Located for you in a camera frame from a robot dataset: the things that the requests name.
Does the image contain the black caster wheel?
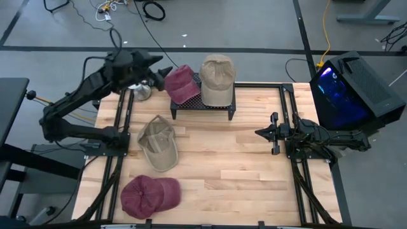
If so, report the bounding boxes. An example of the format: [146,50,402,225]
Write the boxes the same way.
[44,205,59,218]

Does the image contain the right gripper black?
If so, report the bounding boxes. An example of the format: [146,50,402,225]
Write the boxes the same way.
[254,111,292,156]

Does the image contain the maroon baseball cap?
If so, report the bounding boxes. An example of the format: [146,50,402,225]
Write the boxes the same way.
[120,174,181,220]
[163,64,202,105]

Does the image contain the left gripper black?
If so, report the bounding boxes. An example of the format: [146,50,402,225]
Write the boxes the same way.
[128,49,174,91]

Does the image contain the black computer case blue light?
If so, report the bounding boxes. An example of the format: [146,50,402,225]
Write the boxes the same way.
[309,50,407,133]

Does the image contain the thin yellow cable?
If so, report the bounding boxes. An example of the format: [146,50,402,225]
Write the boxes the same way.
[34,96,96,123]

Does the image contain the grey desk base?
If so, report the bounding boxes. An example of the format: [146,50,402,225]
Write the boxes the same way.
[19,144,86,195]

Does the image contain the white mushroom lamp metal base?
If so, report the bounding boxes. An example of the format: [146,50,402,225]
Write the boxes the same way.
[128,79,152,102]

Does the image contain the coiled black cable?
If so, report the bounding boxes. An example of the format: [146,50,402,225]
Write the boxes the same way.
[141,0,167,22]

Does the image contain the white cable bundle with adapters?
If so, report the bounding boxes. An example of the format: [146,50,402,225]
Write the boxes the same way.
[94,0,128,22]

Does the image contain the yellow extension cord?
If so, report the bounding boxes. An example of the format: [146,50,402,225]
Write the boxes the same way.
[316,0,332,70]

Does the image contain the black perforated metal shelf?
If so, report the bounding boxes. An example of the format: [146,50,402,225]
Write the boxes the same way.
[170,72,237,121]

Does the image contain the long black floor cable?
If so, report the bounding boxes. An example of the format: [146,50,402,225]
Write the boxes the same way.
[132,0,179,67]

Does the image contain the black cable bundle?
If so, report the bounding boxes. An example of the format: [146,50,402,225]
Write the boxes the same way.
[380,21,407,52]

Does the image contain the tan baseball cap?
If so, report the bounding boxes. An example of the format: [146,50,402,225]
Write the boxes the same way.
[199,53,237,108]
[136,114,179,173]

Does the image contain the black aluminium table frame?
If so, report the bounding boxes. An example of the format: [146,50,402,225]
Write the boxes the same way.
[71,79,353,229]

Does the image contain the grey desk leg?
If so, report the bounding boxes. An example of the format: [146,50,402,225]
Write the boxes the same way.
[336,0,401,25]

